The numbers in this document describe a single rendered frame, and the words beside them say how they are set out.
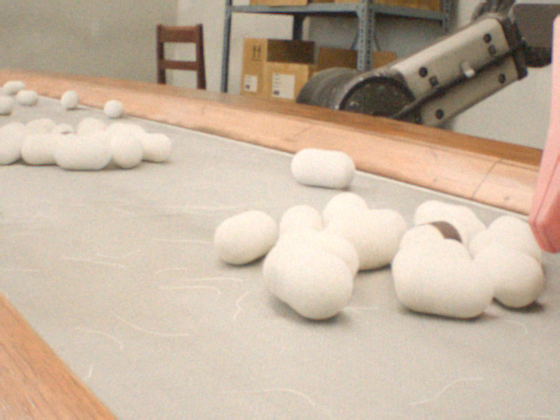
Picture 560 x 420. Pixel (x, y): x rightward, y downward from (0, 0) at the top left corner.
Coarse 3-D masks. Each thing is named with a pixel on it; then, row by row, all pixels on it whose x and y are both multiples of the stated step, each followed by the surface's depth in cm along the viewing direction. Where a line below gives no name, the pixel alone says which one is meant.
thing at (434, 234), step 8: (424, 224) 31; (456, 224) 32; (408, 232) 31; (416, 232) 31; (424, 232) 30; (432, 232) 30; (408, 240) 30; (416, 240) 30; (424, 240) 30; (432, 240) 30; (464, 240) 31; (400, 248) 31
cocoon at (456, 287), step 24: (408, 264) 26; (432, 264) 26; (456, 264) 26; (480, 264) 26; (408, 288) 26; (432, 288) 26; (456, 288) 25; (480, 288) 25; (432, 312) 26; (456, 312) 26; (480, 312) 26
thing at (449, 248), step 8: (440, 240) 29; (448, 240) 29; (408, 248) 28; (416, 248) 28; (424, 248) 28; (432, 248) 28; (440, 248) 28; (448, 248) 28; (456, 248) 29; (464, 248) 29; (400, 256) 28; (408, 256) 28; (448, 256) 28; (456, 256) 28; (464, 256) 29; (400, 264) 28; (392, 272) 29
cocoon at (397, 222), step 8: (352, 208) 33; (336, 216) 33; (344, 216) 33; (352, 216) 33; (360, 216) 33; (368, 216) 33; (376, 216) 33; (384, 216) 33; (392, 216) 33; (400, 216) 34; (328, 224) 34; (392, 224) 33; (400, 224) 33; (400, 232) 33; (400, 240) 33
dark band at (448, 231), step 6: (432, 222) 31; (438, 222) 31; (444, 222) 31; (438, 228) 31; (444, 228) 31; (450, 228) 31; (444, 234) 31; (450, 234) 31; (456, 234) 31; (456, 240) 31
